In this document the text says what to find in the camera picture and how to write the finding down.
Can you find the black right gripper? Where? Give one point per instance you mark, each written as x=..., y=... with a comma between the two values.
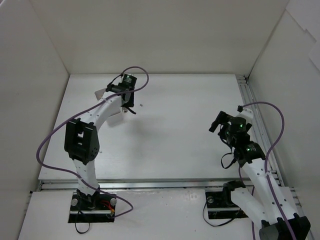
x=220, y=120

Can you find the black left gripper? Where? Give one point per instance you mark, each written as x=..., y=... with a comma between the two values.
x=129, y=100

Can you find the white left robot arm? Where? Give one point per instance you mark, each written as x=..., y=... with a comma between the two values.
x=81, y=134

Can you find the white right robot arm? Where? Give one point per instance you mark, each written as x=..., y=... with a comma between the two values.
x=272, y=214

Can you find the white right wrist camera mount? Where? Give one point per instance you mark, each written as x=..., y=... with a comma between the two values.
x=245, y=113

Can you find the aluminium right side rail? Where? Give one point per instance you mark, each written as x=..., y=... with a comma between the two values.
x=259, y=130

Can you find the aluminium rail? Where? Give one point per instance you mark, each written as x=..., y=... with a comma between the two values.
x=126, y=185
x=259, y=130

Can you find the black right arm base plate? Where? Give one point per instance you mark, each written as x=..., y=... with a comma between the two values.
x=217, y=208

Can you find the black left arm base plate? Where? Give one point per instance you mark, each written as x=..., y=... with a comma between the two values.
x=101, y=211

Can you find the aluminium front rail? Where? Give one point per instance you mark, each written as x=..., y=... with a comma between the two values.
x=126, y=185

